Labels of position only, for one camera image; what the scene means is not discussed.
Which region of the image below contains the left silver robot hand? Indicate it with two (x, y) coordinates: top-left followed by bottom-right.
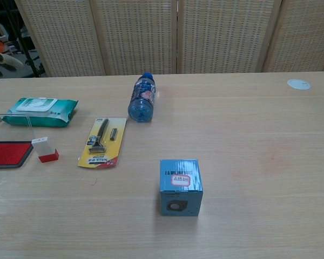
(0, 52), (24, 124)

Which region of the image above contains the white and red stamp block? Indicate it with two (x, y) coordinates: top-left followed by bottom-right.
(31, 135), (60, 163)

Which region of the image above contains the red clear-lid box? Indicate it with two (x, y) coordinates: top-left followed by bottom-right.
(0, 112), (37, 169)

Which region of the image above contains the black tripod stand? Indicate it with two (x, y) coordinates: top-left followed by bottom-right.
(5, 0), (47, 78)

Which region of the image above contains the green wet wipes pack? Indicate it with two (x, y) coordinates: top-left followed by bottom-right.
(1, 97), (79, 128)

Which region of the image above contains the razor in yellow blister pack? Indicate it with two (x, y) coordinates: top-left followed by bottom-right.
(77, 117), (128, 169)

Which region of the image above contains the wooden rattan folding screen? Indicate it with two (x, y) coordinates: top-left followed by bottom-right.
(14, 0), (324, 78)

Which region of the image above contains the blue plastic water bottle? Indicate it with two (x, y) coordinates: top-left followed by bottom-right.
(127, 71), (157, 123)

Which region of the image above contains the blue speaker carton box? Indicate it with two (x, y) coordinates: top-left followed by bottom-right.
(159, 159), (204, 217)

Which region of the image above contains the white round grommet cover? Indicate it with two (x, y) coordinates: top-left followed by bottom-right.
(286, 78), (313, 91)

